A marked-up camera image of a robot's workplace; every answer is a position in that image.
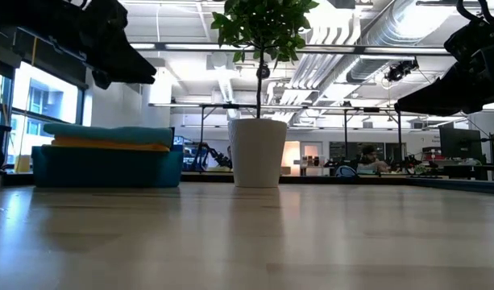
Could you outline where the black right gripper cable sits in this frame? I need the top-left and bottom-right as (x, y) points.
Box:
(455, 0), (494, 30)

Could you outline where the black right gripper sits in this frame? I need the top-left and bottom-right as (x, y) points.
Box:
(393, 17), (494, 118)

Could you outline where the large black background monitor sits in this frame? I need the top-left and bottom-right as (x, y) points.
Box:
(438, 122), (484, 163)

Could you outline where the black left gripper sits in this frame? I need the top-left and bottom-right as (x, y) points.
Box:
(64, 0), (157, 91)

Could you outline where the person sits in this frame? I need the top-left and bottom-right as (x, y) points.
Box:
(357, 144), (391, 175)

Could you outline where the teal plastic bin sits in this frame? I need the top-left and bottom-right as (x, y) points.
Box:
(31, 144), (185, 189)

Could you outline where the black ceiling light cluster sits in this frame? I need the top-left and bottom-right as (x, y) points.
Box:
(384, 59), (420, 84)

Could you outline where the blue white rounded object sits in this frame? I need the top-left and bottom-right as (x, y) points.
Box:
(334, 164), (359, 179)

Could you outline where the orange microfiber towel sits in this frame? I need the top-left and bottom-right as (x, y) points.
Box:
(50, 135), (172, 153)

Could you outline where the green leafy plant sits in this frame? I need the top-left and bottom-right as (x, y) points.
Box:
(210, 0), (321, 120)

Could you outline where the blue microfiber towel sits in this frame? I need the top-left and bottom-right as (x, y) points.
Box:
(42, 122), (175, 149)

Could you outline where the black ceiling spotlight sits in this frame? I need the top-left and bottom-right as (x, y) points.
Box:
(255, 63), (272, 80)

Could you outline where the black aluminium table frame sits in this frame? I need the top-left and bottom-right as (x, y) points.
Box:
(181, 172), (494, 196)

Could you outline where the white plant pot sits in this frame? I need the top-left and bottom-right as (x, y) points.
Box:
(227, 118), (289, 189)

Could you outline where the yellow bin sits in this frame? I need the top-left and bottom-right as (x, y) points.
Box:
(14, 155), (32, 174)

